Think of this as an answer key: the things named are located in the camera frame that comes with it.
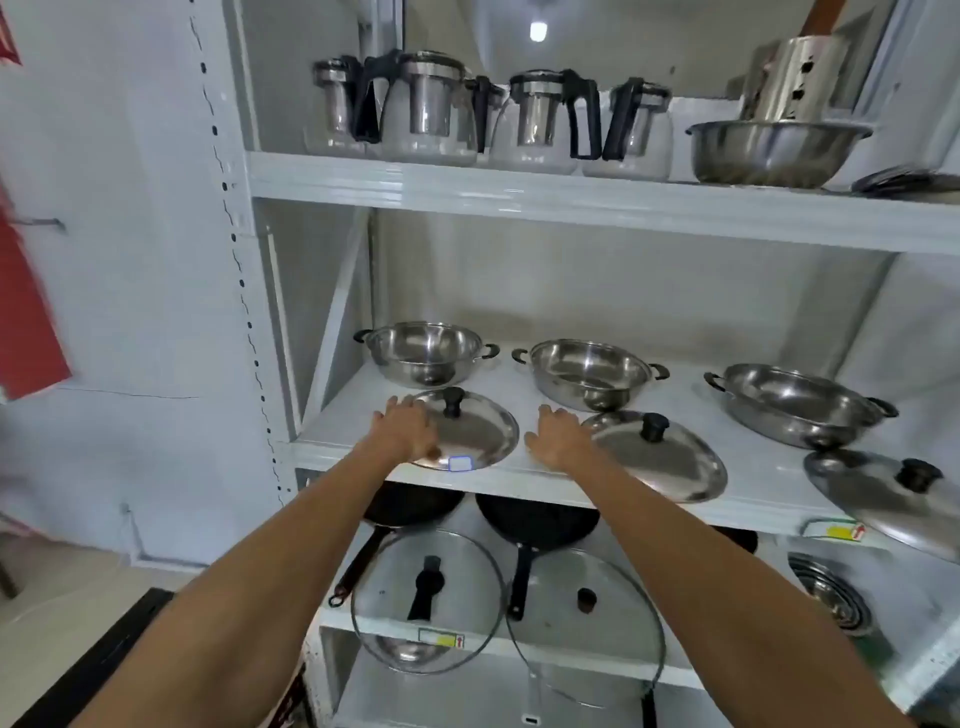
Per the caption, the glass lid with round knob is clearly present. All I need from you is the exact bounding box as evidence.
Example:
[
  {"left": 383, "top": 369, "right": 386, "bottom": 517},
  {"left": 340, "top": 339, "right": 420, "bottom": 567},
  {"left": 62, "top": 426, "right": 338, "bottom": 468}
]
[{"left": 503, "top": 546, "right": 668, "bottom": 711}]

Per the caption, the person's left hand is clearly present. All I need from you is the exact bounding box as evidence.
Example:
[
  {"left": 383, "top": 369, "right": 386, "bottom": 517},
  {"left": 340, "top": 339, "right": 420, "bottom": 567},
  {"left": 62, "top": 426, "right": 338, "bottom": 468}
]
[{"left": 366, "top": 395, "right": 444, "bottom": 466}]

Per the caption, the person's left forearm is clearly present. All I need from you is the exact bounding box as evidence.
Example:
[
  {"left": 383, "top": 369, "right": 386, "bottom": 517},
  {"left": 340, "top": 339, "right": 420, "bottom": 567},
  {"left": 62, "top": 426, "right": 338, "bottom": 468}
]
[{"left": 71, "top": 441, "right": 410, "bottom": 728}]

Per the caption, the white metal shelving unit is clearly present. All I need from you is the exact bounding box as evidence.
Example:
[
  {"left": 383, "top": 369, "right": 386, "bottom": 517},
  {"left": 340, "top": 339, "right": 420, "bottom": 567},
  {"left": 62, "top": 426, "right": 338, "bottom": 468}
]
[{"left": 187, "top": 0, "right": 960, "bottom": 728}]

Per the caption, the person's right forearm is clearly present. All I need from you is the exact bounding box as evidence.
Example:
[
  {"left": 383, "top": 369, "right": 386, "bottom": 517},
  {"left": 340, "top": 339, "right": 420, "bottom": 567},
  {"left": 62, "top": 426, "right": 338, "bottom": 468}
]
[{"left": 564, "top": 459, "right": 918, "bottom": 728}]

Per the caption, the person's right hand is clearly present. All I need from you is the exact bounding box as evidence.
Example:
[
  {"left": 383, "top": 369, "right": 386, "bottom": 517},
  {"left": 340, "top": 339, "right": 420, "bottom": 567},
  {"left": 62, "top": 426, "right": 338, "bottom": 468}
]
[{"left": 524, "top": 404, "right": 603, "bottom": 476}]

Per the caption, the glass teapot with black handle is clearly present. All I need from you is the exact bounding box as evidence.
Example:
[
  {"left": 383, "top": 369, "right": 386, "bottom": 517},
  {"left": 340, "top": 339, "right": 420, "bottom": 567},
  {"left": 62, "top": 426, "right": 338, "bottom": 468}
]
[
  {"left": 486, "top": 68, "right": 603, "bottom": 176},
  {"left": 581, "top": 76, "right": 675, "bottom": 182},
  {"left": 352, "top": 48, "right": 489, "bottom": 168},
  {"left": 303, "top": 57, "right": 369, "bottom": 158}
]

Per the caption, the dark flat lid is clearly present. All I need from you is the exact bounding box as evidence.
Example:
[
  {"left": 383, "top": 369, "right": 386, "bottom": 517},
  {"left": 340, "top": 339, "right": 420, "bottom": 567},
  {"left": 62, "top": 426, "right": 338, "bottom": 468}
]
[{"left": 850, "top": 165, "right": 960, "bottom": 201}]

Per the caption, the steel lid with black knob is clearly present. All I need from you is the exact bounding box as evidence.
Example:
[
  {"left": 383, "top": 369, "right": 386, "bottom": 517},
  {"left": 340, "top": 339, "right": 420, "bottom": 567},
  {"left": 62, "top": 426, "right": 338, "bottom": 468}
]
[
  {"left": 581, "top": 410, "right": 729, "bottom": 504},
  {"left": 803, "top": 447, "right": 960, "bottom": 565}
]

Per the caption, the steel lid with blue sticker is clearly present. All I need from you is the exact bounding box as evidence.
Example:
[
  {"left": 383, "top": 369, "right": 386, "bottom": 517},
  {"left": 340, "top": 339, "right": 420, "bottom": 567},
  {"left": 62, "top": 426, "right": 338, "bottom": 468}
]
[{"left": 401, "top": 387, "right": 521, "bottom": 474}]

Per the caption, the red poster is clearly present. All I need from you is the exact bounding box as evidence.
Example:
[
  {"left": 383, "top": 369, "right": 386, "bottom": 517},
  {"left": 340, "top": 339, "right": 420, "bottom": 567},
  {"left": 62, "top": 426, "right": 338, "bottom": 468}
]
[{"left": 0, "top": 176, "right": 74, "bottom": 404}]

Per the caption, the glass lid with long knob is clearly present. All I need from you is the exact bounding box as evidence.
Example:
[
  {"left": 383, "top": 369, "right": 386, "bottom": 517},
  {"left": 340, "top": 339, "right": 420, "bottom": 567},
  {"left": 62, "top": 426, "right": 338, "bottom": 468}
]
[{"left": 349, "top": 528, "right": 507, "bottom": 677}]

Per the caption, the red sign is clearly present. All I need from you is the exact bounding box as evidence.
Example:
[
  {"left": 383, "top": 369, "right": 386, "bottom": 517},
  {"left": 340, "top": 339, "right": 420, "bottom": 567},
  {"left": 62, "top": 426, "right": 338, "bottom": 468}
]
[{"left": 0, "top": 0, "right": 23, "bottom": 66}]

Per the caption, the steel basin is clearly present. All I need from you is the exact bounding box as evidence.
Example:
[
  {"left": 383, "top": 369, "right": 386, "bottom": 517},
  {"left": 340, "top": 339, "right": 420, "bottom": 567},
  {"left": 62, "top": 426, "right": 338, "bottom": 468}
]
[{"left": 685, "top": 119, "right": 876, "bottom": 189}]

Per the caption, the steel pot with black handles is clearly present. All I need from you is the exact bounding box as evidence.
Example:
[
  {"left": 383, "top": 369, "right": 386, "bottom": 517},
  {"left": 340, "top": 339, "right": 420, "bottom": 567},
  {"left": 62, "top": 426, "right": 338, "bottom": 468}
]
[
  {"left": 511, "top": 338, "right": 672, "bottom": 414},
  {"left": 353, "top": 321, "right": 501, "bottom": 390},
  {"left": 702, "top": 363, "right": 900, "bottom": 452}
]

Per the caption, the brown wooden stick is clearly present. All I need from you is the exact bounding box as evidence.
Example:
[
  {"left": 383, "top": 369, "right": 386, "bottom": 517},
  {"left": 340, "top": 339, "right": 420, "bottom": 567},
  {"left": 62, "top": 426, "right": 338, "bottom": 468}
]
[{"left": 798, "top": 0, "right": 849, "bottom": 39}]

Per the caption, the black frying pan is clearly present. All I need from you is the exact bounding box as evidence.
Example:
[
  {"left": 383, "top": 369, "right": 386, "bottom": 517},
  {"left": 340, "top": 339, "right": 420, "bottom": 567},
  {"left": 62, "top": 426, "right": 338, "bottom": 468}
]
[
  {"left": 327, "top": 482, "right": 467, "bottom": 609},
  {"left": 475, "top": 492, "right": 602, "bottom": 623}
]

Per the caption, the stack of steel bowls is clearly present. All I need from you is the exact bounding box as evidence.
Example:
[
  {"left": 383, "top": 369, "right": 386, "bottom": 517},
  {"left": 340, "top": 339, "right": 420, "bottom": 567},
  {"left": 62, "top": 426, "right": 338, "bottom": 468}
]
[{"left": 786, "top": 552, "right": 876, "bottom": 639}]

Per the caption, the perforated steel utensil holder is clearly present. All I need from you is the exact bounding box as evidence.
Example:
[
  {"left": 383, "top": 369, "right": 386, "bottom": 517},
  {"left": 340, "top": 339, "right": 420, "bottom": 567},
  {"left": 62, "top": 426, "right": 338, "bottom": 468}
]
[{"left": 738, "top": 33, "right": 853, "bottom": 126}]

